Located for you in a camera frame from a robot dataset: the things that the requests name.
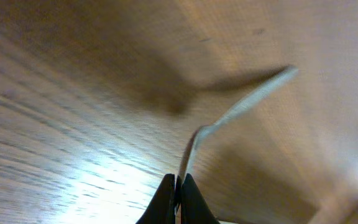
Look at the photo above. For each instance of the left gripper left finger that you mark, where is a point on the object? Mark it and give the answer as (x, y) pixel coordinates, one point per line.
(161, 209)

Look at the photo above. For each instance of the small steel teaspoon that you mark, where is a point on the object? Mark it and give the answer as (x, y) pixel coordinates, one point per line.
(238, 109)

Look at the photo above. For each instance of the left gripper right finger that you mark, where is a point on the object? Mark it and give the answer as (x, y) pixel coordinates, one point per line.
(194, 209)

